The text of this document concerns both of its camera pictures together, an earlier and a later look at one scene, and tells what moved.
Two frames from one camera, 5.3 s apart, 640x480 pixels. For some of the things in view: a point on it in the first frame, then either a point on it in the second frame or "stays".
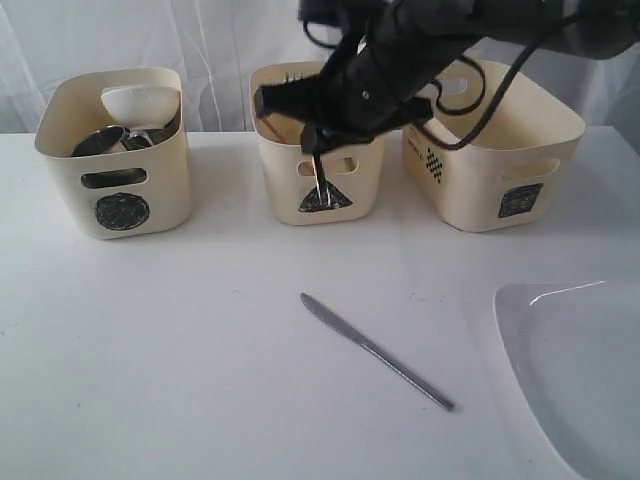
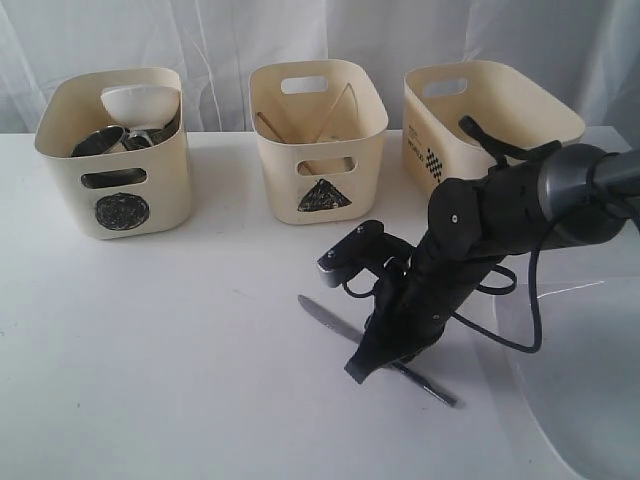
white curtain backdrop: [216, 44] stays
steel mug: [136, 139] stays
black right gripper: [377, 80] → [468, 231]
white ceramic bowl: [142, 106] stays
